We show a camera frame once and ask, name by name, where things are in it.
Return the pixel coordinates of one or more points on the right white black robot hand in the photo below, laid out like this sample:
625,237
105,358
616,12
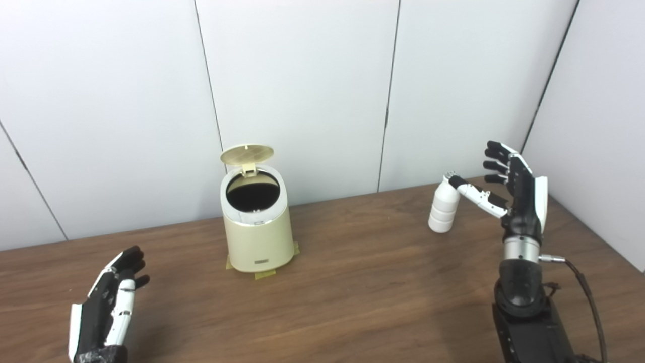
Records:
524,201

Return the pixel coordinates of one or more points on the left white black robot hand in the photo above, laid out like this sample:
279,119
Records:
95,322

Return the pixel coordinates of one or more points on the small white plastic bottle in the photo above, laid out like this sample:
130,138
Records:
443,209

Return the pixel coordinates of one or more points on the cream-colored cylindrical bin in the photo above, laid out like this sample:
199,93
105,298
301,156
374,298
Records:
257,242

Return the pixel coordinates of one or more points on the cream round bin lid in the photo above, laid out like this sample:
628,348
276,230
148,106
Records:
247,154

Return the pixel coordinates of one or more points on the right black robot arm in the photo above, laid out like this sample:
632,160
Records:
524,312

